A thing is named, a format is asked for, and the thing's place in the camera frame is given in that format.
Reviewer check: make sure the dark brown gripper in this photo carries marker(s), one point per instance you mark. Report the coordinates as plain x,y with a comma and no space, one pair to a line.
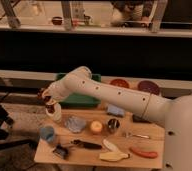
44,95

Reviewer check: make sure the dark purple grapes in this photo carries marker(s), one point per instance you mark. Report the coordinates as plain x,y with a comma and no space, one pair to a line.
50,108

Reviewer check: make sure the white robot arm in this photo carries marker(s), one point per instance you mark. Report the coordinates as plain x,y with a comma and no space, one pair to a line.
175,116

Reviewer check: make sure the white paper cup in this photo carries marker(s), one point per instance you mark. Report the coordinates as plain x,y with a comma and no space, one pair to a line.
57,115

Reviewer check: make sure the blue plastic cup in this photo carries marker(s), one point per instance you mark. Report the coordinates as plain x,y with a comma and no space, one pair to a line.
47,133

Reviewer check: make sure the metal cup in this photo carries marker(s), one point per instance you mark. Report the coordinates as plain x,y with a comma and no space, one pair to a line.
113,125

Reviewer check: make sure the green plastic tray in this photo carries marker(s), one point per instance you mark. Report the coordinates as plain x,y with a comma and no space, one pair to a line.
78,100

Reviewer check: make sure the crumpled blue cloth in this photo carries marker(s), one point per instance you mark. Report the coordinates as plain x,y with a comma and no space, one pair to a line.
75,124

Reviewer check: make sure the black binder clip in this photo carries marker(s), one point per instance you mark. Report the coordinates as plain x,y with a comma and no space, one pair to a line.
60,151

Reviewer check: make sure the blue sponge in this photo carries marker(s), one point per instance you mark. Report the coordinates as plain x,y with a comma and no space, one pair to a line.
115,111

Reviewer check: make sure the red plate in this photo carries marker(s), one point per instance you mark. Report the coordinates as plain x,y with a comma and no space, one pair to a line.
119,83

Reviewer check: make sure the red bowl on shelf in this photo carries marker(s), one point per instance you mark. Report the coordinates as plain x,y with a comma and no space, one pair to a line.
56,20

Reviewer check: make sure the white plastic spoon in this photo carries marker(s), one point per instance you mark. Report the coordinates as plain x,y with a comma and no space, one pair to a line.
110,146

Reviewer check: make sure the yellow banana toy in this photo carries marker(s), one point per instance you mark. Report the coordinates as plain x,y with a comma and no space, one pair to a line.
113,156

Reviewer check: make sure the black rectangular block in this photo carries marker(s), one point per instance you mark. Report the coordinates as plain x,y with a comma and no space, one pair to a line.
139,120

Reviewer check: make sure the purple plate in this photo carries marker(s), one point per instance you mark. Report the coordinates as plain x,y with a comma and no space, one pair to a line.
148,86

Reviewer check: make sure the person in background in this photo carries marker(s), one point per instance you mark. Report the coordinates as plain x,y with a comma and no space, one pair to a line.
131,12

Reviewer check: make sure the black handled brush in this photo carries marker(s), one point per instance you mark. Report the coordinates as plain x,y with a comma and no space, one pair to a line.
86,145

